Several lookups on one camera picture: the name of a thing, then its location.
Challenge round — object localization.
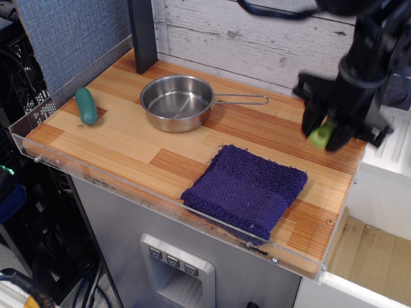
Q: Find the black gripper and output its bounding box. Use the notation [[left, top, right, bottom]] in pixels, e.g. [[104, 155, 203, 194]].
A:
[[293, 56, 379, 151]]

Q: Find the green handled grey spatula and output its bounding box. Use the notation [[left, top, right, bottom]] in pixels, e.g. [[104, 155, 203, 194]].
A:
[[308, 120, 338, 150]]

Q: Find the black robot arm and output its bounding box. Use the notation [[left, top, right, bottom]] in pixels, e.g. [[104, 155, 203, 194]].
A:
[[293, 1, 410, 151]]

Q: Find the purple towel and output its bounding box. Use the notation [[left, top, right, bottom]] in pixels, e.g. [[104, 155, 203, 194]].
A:
[[180, 145, 308, 241]]

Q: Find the white toy sink unit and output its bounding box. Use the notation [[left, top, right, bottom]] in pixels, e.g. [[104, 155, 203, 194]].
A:
[[294, 107, 410, 307]]

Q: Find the silver dispenser panel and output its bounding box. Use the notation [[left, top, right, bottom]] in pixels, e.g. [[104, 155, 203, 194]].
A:
[[140, 233, 216, 307]]

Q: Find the grey toy fridge cabinet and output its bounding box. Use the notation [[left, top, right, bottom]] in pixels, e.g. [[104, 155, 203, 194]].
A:
[[74, 179, 301, 307]]

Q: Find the green toy cucumber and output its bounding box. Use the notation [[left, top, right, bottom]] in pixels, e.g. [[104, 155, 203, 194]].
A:
[[74, 87, 98, 126]]

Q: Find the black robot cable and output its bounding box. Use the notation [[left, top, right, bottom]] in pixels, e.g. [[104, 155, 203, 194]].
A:
[[236, 0, 322, 21]]

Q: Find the steel pot with handle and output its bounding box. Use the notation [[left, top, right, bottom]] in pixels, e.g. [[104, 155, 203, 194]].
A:
[[139, 74, 270, 133]]

